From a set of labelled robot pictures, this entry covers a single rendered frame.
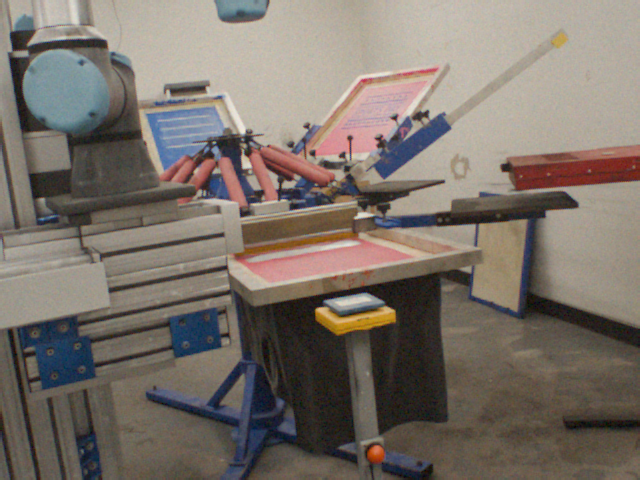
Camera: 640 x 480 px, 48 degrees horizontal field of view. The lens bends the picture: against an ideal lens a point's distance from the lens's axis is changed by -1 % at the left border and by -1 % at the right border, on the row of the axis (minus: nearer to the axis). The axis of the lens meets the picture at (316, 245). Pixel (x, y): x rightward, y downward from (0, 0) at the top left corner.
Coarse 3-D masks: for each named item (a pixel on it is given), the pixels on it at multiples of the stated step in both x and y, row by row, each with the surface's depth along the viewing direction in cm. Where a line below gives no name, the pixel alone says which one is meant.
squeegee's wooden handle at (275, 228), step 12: (288, 216) 219; (300, 216) 220; (312, 216) 221; (324, 216) 223; (336, 216) 224; (348, 216) 225; (252, 228) 216; (264, 228) 217; (276, 228) 218; (288, 228) 219; (300, 228) 221; (312, 228) 222; (324, 228) 223; (336, 228) 224; (348, 228) 226; (252, 240) 216; (264, 240) 217
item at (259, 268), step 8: (296, 248) 223; (240, 256) 219; (248, 256) 218; (296, 256) 210; (304, 256) 208; (248, 264) 205; (256, 264) 204; (264, 264) 202; (256, 272) 193; (264, 272) 192; (272, 272) 191; (272, 280) 181; (280, 280) 180
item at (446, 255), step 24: (408, 240) 206; (432, 240) 192; (384, 264) 169; (408, 264) 169; (432, 264) 171; (456, 264) 173; (240, 288) 168; (264, 288) 158; (288, 288) 160; (312, 288) 162; (336, 288) 164
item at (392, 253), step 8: (336, 240) 229; (344, 240) 228; (360, 240) 225; (304, 248) 222; (344, 248) 214; (352, 248) 213; (368, 248) 210; (376, 248) 208; (384, 248) 207; (392, 256) 195; (400, 256) 193; (408, 256) 192
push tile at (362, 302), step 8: (352, 296) 150; (360, 296) 150; (368, 296) 149; (328, 304) 146; (336, 304) 145; (344, 304) 145; (352, 304) 144; (360, 304) 143; (368, 304) 143; (376, 304) 143; (384, 304) 143; (336, 312) 142; (344, 312) 141; (352, 312) 141
